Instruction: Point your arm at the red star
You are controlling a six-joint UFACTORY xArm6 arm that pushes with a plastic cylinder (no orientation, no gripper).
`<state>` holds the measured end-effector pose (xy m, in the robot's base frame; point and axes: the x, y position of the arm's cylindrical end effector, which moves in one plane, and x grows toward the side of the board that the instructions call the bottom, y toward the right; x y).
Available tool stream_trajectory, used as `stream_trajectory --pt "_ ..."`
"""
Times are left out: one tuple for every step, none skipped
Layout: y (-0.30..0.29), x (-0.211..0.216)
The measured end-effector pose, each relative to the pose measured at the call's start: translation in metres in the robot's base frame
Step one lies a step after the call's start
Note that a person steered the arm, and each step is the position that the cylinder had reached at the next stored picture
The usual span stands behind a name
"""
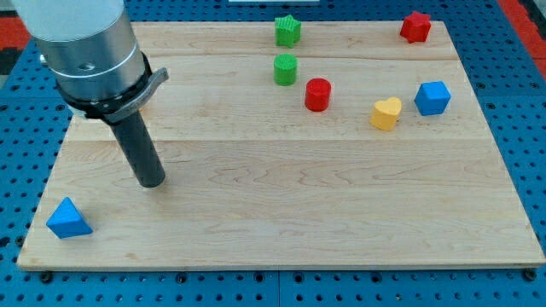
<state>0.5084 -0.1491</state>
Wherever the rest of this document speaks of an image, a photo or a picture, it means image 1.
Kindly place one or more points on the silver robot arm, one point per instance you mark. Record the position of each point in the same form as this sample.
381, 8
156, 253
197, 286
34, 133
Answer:
90, 47

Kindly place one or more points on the green star block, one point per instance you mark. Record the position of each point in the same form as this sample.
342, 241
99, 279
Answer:
288, 31

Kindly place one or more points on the red star block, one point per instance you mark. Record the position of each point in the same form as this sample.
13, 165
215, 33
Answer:
416, 27

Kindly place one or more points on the wooden board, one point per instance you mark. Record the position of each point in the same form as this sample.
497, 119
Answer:
255, 180

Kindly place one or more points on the red cylinder block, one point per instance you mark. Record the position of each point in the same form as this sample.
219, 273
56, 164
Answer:
317, 94

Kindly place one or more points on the green cylinder block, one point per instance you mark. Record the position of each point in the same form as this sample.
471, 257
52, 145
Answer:
285, 69

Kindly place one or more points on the yellow heart block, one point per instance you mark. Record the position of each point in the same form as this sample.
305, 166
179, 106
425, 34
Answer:
385, 113

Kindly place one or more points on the black cylindrical pointer tool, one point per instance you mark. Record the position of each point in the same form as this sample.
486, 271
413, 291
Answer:
134, 140

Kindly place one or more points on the blue cube block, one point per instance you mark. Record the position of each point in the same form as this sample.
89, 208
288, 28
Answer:
432, 98

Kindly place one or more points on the blue triangle block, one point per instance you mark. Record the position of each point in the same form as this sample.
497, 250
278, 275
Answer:
66, 221

